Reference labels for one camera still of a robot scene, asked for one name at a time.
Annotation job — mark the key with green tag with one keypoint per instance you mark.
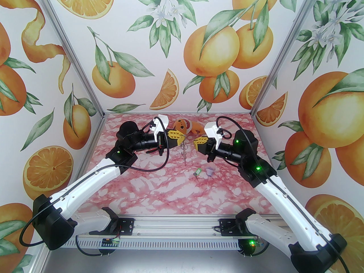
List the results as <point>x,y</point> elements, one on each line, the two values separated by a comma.
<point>199,171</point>

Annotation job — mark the key with blue tag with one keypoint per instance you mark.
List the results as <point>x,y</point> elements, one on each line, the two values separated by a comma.
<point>210,171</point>

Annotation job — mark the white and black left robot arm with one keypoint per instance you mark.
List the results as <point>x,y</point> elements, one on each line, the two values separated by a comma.
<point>85,183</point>

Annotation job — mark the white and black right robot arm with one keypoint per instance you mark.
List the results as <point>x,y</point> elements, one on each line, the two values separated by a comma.
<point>284,200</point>

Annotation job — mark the orange plush toy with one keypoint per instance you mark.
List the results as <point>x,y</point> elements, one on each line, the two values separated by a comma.
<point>184,125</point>

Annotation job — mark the black controller with green light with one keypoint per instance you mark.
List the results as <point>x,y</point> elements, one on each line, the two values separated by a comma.
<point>250,244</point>

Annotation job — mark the small circuit board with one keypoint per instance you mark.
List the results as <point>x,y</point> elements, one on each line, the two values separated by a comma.
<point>111,241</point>

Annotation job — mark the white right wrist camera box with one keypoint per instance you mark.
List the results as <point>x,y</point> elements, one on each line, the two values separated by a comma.
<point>212,129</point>

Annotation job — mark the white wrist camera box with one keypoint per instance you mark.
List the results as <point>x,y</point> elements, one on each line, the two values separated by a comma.
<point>159,124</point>
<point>212,129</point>

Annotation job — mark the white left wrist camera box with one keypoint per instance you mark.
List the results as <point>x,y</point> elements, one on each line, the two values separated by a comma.
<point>159,124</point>

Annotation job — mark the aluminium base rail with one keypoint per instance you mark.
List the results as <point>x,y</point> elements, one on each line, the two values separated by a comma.
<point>176,223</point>

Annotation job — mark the aluminium frame post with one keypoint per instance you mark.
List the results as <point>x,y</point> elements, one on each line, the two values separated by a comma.
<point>284,50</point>
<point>68,53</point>

